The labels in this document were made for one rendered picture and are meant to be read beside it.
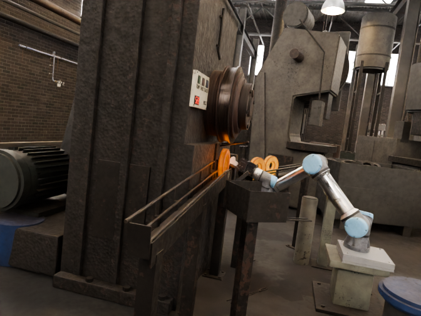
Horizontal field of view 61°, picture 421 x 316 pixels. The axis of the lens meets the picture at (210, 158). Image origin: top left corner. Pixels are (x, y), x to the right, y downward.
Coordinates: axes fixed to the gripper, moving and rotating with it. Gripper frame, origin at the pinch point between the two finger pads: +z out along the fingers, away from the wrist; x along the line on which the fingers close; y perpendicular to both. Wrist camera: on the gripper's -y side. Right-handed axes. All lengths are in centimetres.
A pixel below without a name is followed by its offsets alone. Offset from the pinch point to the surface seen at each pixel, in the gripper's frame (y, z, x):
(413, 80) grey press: 169, -142, -326
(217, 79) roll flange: 45, 20, 28
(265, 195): 6, -33, 75
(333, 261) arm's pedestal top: -21, -83, 21
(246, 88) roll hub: 48, 4, 22
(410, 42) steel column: 377, -188, -837
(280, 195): 8, -40, 70
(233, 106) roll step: 35.0, 4.4, 30.0
